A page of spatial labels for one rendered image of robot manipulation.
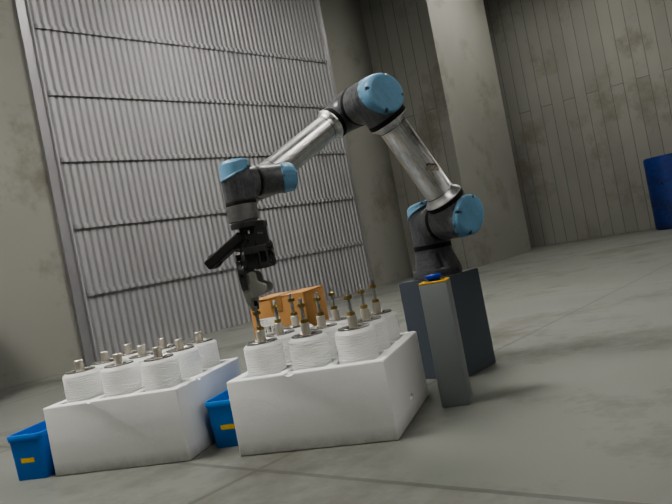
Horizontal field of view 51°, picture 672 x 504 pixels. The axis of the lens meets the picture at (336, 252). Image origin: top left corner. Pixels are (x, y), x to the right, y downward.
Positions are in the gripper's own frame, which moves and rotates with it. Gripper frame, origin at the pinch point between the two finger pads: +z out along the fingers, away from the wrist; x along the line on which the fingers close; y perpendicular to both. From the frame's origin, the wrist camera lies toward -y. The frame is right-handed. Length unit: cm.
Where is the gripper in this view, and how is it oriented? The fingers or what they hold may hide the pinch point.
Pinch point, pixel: (252, 305)
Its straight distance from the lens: 171.5
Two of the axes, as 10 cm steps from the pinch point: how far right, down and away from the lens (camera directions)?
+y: 9.7, -1.9, -1.5
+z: 1.9, 9.8, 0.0
